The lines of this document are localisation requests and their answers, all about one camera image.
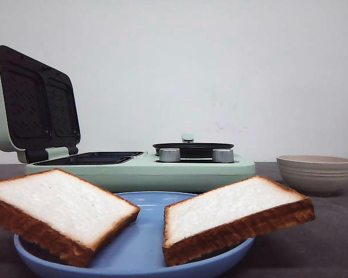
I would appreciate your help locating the green breakfast maker base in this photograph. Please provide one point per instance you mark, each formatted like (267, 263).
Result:
(120, 171)

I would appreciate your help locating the black round frying pan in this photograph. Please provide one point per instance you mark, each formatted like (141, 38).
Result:
(191, 149)

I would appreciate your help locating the beige ribbed bowl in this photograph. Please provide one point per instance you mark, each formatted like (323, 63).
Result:
(313, 174)

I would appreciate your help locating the blue plate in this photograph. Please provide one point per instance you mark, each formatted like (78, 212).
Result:
(137, 251)

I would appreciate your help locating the green breakfast maker lid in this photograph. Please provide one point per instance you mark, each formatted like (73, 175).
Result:
(38, 115)

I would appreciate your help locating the right silver control knob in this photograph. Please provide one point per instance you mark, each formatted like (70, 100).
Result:
(222, 155)

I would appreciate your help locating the left silver control knob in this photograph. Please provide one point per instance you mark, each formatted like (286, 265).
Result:
(168, 155)

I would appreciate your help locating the bread slice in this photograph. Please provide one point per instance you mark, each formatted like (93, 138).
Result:
(226, 216)
(64, 214)

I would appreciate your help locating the silver control knob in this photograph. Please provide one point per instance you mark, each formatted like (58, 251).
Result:
(168, 155)
(222, 155)

